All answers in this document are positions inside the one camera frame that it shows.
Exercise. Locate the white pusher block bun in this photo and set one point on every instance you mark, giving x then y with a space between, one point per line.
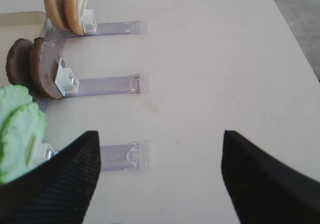
88 19

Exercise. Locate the white pusher block patty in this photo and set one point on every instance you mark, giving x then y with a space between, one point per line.
65 80

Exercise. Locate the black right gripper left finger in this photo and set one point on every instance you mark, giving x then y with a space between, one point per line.
59 191

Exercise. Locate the brown meat patty outer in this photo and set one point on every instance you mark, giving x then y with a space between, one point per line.
46 69

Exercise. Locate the green lettuce leaf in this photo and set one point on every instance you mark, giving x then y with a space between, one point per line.
12 97
16 141

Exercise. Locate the cream rectangular metal tray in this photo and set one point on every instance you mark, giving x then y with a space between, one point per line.
22 24

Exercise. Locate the bun slice top outer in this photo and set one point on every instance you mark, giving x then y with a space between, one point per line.
73 10

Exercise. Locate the brown meat patty inner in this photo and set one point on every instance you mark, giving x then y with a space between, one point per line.
18 63

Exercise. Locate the bun slice top inner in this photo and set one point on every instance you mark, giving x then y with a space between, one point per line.
56 14

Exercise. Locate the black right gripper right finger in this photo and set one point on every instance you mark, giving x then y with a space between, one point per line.
264 190

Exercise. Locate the clear rail patty holder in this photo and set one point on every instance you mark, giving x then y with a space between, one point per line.
108 85

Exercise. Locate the bun slice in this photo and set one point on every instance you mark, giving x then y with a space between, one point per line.
73 10
56 14

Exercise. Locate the brown meat patty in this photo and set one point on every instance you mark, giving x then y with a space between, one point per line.
46 69
18 63

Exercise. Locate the white pusher block lettuce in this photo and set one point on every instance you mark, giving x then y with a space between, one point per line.
40 153

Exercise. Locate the clear rail lettuce holder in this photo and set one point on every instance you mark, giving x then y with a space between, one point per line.
125 155

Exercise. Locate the clear rail bun holder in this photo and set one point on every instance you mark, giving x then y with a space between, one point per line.
113 28

